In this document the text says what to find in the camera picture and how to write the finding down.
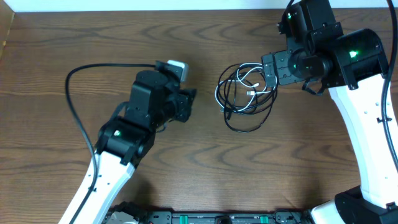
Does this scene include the black usb cable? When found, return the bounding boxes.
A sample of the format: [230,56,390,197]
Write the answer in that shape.
[216,63,279,134]

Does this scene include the white usb cable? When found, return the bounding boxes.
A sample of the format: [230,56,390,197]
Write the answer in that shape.
[214,62,276,113]

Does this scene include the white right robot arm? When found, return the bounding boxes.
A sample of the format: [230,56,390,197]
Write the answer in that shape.
[262,24,397,223]

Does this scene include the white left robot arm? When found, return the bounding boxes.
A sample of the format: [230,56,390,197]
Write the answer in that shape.
[60,65,196,223]

